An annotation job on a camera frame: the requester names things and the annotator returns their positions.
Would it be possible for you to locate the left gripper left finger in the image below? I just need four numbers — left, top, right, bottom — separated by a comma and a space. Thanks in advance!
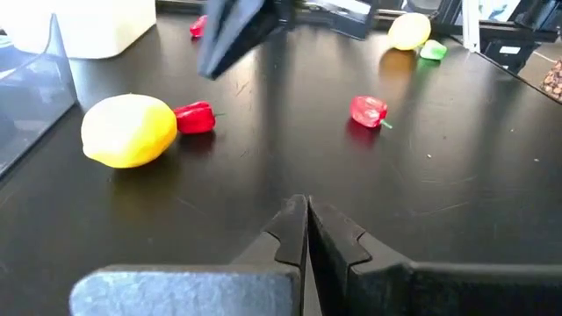
69, 195, 308, 316

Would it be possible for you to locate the grey translucent plastic basket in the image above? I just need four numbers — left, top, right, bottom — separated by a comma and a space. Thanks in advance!
0, 12, 79, 179

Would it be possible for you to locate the green bell pepper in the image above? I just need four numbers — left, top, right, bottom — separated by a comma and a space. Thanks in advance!
419, 39, 449, 61

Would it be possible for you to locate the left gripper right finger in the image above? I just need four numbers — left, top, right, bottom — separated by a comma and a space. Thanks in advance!
309, 196, 562, 316

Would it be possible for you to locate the yellow lemon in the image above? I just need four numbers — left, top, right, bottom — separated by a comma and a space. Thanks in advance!
387, 11, 433, 52
81, 93, 179, 169

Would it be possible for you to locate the white plastic basket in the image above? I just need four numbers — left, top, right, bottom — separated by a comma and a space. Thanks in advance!
0, 0, 158, 61

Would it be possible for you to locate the red bell pepper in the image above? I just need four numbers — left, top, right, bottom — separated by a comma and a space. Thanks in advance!
173, 100, 227, 135
349, 95, 393, 131
189, 14, 209, 40

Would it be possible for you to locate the white frame post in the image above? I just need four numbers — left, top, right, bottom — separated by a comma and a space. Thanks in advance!
460, 0, 483, 54

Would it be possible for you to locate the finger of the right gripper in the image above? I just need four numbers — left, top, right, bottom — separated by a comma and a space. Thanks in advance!
198, 0, 264, 79
214, 0, 294, 80

